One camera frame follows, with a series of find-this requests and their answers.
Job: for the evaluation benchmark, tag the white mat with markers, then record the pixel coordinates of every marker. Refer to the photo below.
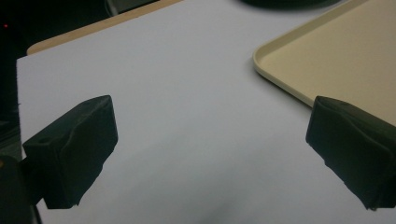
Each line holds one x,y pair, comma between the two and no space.
193,118

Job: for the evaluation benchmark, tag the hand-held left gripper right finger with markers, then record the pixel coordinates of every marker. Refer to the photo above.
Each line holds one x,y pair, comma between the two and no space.
355,149

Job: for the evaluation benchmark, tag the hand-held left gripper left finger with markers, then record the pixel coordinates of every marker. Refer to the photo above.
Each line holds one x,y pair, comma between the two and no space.
72,149

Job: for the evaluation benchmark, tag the beige plastic tray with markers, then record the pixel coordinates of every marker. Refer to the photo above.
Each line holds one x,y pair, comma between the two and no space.
336,59

